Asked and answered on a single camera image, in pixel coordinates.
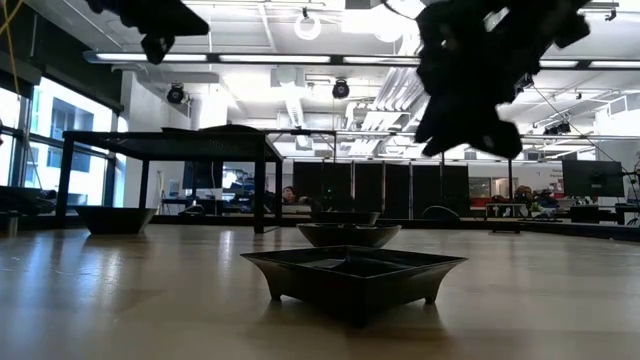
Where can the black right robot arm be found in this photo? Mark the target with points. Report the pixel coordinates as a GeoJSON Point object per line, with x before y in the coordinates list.
{"type": "Point", "coordinates": [572, 22]}

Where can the black background rig frame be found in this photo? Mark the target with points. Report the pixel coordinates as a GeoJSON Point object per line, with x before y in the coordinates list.
{"type": "Point", "coordinates": [509, 175]}

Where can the black square footed mini plate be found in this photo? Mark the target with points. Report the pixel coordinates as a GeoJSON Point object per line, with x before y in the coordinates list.
{"type": "Point", "coordinates": [350, 290]}

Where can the person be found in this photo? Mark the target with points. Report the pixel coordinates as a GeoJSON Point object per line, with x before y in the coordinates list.
{"type": "Point", "coordinates": [290, 195]}

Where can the black partition panels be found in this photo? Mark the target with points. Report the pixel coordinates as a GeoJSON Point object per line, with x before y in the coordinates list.
{"type": "Point", "coordinates": [370, 190]}

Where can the black flared square mini plate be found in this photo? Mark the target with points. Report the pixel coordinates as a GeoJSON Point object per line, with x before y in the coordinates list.
{"type": "Point", "coordinates": [345, 218]}

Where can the dark couch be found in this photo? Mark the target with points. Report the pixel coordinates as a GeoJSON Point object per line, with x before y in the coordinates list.
{"type": "Point", "coordinates": [25, 200]}

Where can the black computer monitor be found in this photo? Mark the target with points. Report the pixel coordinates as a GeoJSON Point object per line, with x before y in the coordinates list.
{"type": "Point", "coordinates": [592, 177]}
{"type": "Point", "coordinates": [200, 175]}

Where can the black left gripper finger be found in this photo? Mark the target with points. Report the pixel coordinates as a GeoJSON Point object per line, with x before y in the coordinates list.
{"type": "Point", "coordinates": [157, 47]}
{"type": "Point", "coordinates": [165, 20]}

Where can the black perforated metal rack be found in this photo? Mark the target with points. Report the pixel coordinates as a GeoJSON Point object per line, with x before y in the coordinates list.
{"type": "Point", "coordinates": [165, 145]}

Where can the white arrow sign box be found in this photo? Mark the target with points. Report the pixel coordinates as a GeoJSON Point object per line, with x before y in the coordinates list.
{"type": "Point", "coordinates": [505, 211]}

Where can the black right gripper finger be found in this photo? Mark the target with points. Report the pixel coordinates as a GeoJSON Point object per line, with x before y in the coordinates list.
{"type": "Point", "coordinates": [490, 127]}
{"type": "Point", "coordinates": [432, 125]}

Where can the black round flower mini plate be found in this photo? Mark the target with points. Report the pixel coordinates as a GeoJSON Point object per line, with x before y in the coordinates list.
{"type": "Point", "coordinates": [350, 236]}

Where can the black deep square mini plate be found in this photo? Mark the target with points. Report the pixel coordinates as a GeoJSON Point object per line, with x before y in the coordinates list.
{"type": "Point", "coordinates": [115, 221]}

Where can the long ceiling light strip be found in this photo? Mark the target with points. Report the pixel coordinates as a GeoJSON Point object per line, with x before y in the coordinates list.
{"type": "Point", "coordinates": [275, 58]}

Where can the black hanging spotlight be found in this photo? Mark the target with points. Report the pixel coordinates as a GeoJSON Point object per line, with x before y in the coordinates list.
{"type": "Point", "coordinates": [175, 94]}
{"type": "Point", "coordinates": [341, 89]}

